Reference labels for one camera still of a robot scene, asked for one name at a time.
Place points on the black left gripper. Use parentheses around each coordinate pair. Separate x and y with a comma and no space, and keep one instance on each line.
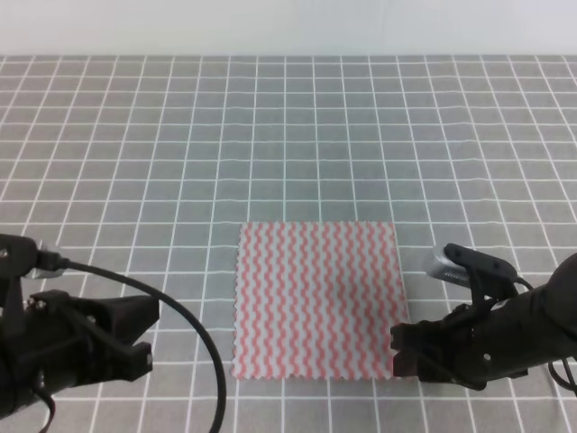
(46,347)

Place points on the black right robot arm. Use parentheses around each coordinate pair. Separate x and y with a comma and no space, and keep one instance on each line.
(556,301)

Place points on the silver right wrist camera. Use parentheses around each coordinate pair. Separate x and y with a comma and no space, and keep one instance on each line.
(454,263)

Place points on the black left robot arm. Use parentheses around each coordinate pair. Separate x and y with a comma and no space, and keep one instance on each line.
(78,309)

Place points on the pink wavy striped towel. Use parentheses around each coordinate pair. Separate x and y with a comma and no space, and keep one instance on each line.
(317,300)

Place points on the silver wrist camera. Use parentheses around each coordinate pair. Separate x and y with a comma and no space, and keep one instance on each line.
(23,257)
(454,263)

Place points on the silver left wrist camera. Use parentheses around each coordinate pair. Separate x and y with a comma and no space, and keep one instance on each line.
(23,257)

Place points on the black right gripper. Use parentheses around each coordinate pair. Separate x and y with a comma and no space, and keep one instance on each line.
(502,344)

